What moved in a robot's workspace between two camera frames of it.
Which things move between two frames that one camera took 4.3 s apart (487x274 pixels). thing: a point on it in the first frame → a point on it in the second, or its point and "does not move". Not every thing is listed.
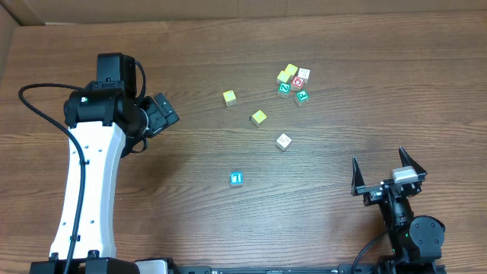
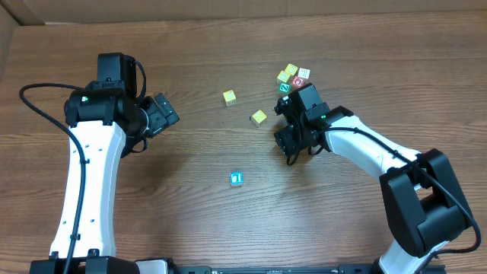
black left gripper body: (166, 110) does not move
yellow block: (230, 97) does not move
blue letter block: (237, 178) does not move
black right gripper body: (386, 188) → (286, 138)
